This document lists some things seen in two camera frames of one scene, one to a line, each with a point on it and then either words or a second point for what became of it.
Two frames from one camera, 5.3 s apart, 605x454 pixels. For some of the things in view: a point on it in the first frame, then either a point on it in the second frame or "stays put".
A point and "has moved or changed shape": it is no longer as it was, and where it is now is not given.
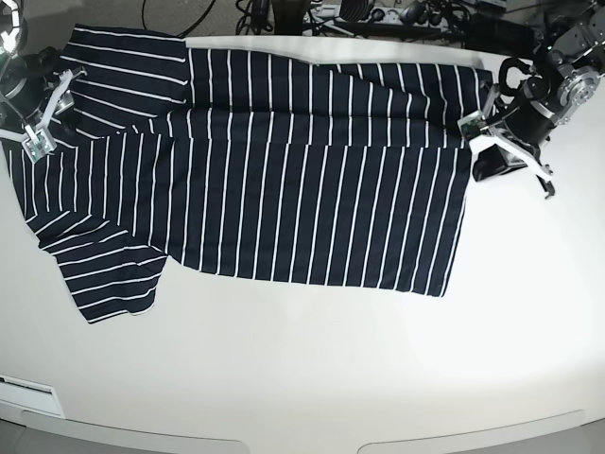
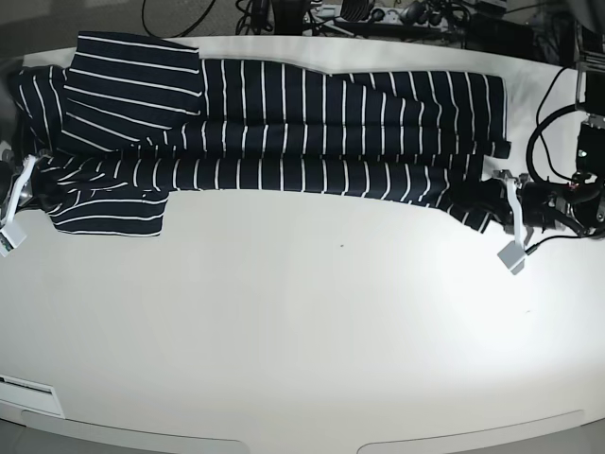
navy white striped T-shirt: (272, 165) has moved or changed shape
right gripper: (530, 124) → (492, 194)
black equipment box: (487, 33) stays put
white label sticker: (30, 395) stays put
